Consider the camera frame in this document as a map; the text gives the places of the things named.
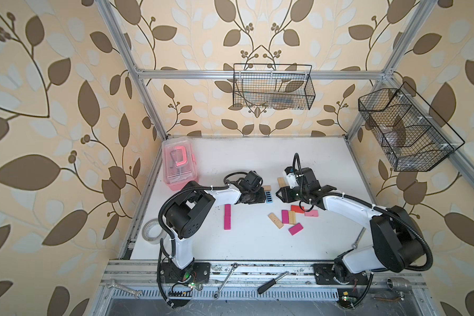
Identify blue striped block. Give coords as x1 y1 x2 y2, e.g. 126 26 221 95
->
265 191 273 204

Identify magenta block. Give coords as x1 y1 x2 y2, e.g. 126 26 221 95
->
224 216 231 230
225 204 231 219
288 223 304 236
281 210 290 225

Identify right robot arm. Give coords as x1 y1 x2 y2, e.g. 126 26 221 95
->
276 154 434 309

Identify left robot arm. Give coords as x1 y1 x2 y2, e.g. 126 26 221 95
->
157 171 266 309

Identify red block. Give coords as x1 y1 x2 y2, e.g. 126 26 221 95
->
290 205 305 214

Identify small natural wood block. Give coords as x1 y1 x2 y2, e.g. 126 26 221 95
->
288 211 297 225

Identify light pink block right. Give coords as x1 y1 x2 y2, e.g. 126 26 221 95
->
304 209 319 217

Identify silver wrench on table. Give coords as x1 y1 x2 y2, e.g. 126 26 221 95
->
352 227 367 250

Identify pink plastic storage box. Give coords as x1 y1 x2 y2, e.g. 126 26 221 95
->
162 137 198 192

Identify clear tape roll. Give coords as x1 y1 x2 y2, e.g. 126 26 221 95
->
141 219 167 245

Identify metal pipe fitting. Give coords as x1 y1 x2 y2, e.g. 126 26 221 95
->
387 277 413 292

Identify silver wrench bottom left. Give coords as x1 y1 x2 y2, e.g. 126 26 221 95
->
107 279 143 299

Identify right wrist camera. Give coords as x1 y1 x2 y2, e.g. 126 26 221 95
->
284 166 298 189

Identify silver wrench on rail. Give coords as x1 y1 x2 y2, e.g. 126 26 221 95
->
213 263 240 300

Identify black handled screwdriver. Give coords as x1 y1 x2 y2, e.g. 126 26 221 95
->
258 271 290 295

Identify back black wire basket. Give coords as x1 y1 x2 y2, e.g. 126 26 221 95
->
233 63 316 111

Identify black wire basket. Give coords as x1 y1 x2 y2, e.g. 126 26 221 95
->
358 82 465 172
233 63 316 111

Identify right black wire basket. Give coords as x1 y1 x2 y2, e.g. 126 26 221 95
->
358 82 465 172

